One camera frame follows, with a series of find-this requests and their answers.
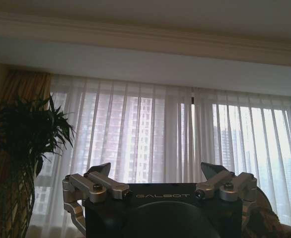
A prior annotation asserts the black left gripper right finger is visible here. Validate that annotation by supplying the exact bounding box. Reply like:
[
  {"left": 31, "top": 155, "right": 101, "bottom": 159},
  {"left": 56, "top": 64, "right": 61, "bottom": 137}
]
[{"left": 195, "top": 162, "right": 258, "bottom": 233}]

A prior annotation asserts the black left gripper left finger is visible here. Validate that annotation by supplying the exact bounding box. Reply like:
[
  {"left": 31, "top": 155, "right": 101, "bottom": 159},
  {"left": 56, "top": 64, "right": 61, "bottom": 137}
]
[{"left": 62, "top": 162, "right": 132, "bottom": 236}]

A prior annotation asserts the patterned brown sofa cushion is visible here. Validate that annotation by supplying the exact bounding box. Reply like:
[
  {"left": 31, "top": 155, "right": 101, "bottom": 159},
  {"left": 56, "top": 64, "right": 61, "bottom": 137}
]
[{"left": 241, "top": 188, "right": 291, "bottom": 238}]

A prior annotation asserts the white sheer curtain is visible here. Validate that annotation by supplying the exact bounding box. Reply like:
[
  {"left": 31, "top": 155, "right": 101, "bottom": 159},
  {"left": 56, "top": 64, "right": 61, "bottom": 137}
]
[{"left": 30, "top": 74, "right": 291, "bottom": 228}]

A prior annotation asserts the tall green potted plant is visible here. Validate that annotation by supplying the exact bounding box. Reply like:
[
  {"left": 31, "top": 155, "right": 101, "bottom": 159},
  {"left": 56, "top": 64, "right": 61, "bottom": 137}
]
[{"left": 0, "top": 95, "right": 76, "bottom": 238}]

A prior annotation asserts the golden drape curtain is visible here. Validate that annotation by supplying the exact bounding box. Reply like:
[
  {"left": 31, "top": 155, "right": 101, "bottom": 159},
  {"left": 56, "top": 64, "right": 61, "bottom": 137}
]
[{"left": 0, "top": 69, "right": 52, "bottom": 238}]

